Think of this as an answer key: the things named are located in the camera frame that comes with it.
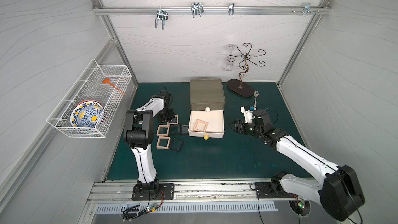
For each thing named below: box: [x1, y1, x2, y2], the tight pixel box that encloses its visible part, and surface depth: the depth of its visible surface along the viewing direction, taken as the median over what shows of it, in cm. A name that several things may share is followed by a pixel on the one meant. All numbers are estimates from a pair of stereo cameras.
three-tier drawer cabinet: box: [188, 78, 226, 140], surface depth 89 cm
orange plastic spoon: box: [102, 78, 127, 95], surface depth 80 cm
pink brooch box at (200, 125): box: [192, 119, 209, 133], surface depth 90 cm
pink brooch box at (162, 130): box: [155, 124, 170, 137], surface depth 96 cm
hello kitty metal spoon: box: [252, 90, 260, 111], surface depth 115 cm
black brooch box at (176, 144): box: [168, 137, 185, 152], surface depth 90 cm
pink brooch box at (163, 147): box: [155, 136, 171, 150], surface depth 90 cm
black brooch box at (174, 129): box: [168, 123, 181, 135], surface depth 98 cm
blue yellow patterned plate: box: [69, 99, 106, 128], surface depth 62 cm
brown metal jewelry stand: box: [226, 42, 266, 97], surface depth 113 cm
